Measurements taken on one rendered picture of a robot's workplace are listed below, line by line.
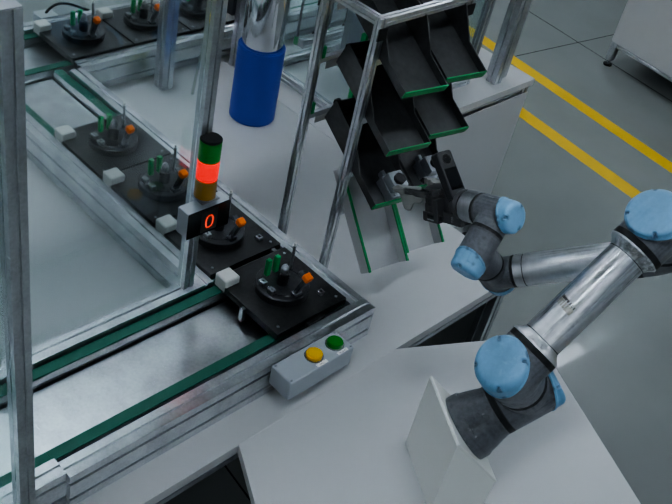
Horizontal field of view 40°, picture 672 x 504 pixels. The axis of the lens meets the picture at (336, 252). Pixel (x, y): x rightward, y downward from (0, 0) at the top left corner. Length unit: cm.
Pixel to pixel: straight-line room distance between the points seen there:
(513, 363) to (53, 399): 99
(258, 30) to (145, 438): 146
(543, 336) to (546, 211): 290
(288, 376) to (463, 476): 46
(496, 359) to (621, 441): 191
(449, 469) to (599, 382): 198
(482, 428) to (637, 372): 211
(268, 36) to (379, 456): 142
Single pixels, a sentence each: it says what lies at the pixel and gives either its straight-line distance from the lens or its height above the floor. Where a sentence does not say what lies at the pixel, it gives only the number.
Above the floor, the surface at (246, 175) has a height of 86.
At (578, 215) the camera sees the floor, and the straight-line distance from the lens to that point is 481.
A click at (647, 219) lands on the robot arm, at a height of 156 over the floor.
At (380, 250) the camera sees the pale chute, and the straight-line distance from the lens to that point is 245.
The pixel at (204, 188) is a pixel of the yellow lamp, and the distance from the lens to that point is 208.
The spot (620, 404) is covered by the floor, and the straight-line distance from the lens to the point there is 387.
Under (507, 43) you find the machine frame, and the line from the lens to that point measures 372.
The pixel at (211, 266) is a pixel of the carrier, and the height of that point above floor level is 97.
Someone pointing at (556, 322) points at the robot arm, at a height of 136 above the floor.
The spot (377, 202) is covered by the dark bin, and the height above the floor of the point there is 120.
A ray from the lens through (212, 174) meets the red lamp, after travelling 206.
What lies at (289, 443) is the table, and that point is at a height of 86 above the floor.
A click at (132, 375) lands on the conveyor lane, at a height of 92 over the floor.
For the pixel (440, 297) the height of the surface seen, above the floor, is 86.
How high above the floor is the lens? 252
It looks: 38 degrees down
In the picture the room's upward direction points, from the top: 14 degrees clockwise
